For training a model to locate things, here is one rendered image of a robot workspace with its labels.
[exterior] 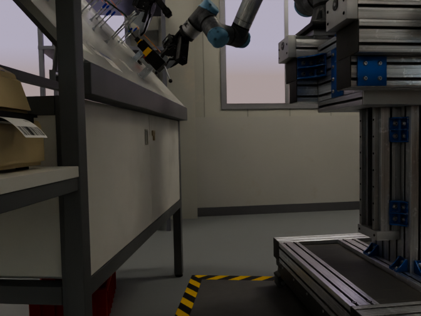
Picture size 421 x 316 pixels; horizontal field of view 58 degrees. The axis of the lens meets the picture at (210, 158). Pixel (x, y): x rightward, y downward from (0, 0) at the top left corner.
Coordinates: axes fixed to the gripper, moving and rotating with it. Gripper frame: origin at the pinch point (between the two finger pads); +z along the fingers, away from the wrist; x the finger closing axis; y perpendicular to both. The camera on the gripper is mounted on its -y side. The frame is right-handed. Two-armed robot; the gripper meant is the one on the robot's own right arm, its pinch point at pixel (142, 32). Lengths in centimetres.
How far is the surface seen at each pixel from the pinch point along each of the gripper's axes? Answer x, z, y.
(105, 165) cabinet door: 75, 41, -22
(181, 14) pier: -174, -44, 18
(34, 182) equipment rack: 114, 37, -22
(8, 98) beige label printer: 108, 28, -12
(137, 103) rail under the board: 58, 24, -20
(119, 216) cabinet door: 67, 54, -28
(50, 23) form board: 88, 14, -5
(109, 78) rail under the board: 79, 20, -17
